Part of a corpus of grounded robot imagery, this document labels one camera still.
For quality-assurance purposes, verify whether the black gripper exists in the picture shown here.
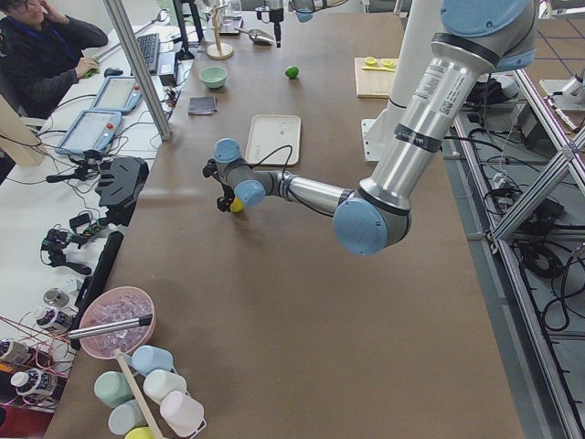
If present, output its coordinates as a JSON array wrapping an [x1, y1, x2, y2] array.
[[254, 0, 284, 48], [202, 159, 234, 211]]

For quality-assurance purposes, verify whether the green lime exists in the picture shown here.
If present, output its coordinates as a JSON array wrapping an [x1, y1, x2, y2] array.
[[285, 66, 300, 80]]

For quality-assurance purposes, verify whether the yellow lemon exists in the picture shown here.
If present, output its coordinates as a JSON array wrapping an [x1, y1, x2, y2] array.
[[229, 198, 245, 213]]

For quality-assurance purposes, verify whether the cream rabbit tray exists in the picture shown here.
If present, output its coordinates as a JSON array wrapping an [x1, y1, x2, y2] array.
[[244, 114, 302, 166]]

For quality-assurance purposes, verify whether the metal scoop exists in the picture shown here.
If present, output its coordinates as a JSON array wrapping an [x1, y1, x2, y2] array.
[[237, 28, 275, 46]]

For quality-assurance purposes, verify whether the wooden mug tree stand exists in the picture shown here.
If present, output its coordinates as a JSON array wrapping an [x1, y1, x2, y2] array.
[[197, 0, 234, 60]]

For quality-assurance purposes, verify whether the grey folded cloth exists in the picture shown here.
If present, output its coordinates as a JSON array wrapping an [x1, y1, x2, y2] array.
[[187, 96, 218, 116]]

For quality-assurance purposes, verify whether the mint green bowl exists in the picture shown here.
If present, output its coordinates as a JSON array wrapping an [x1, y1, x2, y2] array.
[[199, 66, 228, 90]]

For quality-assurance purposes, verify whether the yellow knife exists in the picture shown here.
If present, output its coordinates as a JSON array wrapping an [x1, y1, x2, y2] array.
[[360, 65, 396, 72]]

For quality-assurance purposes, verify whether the wooden cutting board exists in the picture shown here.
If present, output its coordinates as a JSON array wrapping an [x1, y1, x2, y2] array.
[[354, 57, 398, 99]]

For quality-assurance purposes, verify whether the teach pendant far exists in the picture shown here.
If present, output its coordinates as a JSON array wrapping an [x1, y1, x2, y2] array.
[[91, 76, 142, 114]]

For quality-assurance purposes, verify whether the teach pendant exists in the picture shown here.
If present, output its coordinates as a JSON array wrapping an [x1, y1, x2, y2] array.
[[55, 109, 122, 155], [91, 76, 142, 114]]

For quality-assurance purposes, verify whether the teach pendant near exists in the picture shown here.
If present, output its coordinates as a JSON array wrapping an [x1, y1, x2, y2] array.
[[55, 109, 122, 155]]

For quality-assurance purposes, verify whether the black keyboard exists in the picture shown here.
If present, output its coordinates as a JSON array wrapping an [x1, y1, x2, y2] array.
[[136, 34, 160, 74]]

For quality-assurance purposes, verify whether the pink bowl with ice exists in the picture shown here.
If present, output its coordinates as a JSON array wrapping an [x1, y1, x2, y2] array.
[[80, 286, 156, 359]]

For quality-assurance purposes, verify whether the blue cup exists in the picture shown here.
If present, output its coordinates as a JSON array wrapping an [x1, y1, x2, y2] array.
[[131, 345, 174, 377]]

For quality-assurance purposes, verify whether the seated person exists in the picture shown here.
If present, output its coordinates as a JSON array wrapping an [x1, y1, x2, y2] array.
[[1, 1, 109, 119]]

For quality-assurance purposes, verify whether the white cup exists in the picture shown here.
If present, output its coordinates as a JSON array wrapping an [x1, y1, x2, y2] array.
[[143, 369, 187, 404]]

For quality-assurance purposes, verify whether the green cup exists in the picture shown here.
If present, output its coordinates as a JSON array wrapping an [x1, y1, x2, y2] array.
[[93, 370, 133, 408]]

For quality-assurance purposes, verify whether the pink cup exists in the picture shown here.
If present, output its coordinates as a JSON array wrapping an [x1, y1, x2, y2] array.
[[160, 391, 206, 437]]

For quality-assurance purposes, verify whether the aluminium frame post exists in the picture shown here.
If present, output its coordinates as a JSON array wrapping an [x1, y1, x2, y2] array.
[[102, 0, 172, 141]]

